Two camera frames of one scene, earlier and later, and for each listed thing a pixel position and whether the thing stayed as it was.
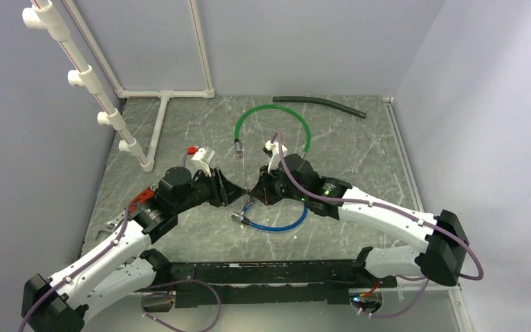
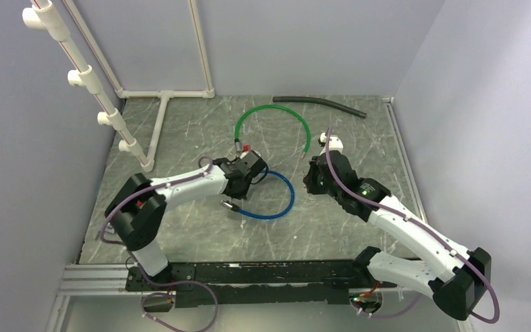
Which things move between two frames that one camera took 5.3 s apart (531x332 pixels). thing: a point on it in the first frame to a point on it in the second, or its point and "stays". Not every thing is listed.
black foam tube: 314,100 stays
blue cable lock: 240,218 to 236,209
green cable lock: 238,146 stays
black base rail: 261,282 stays
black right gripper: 263,191 to 309,179
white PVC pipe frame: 44,16 stays
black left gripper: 223,191 to 240,195
